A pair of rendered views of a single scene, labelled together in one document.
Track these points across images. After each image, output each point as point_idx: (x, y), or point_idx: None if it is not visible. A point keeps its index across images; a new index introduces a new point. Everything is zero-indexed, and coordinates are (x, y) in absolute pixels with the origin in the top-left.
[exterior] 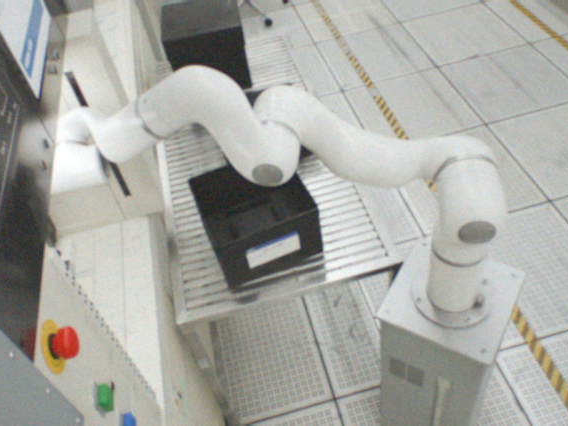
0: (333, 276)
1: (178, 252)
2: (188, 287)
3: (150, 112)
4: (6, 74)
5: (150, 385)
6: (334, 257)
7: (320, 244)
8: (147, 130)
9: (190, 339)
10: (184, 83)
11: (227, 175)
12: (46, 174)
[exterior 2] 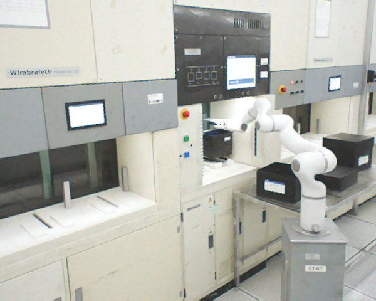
0: (286, 207)
1: None
2: (247, 189)
3: (250, 106)
4: (220, 77)
5: (207, 182)
6: (294, 205)
7: (292, 198)
8: (247, 111)
9: (234, 203)
10: (258, 99)
11: (289, 168)
12: (214, 98)
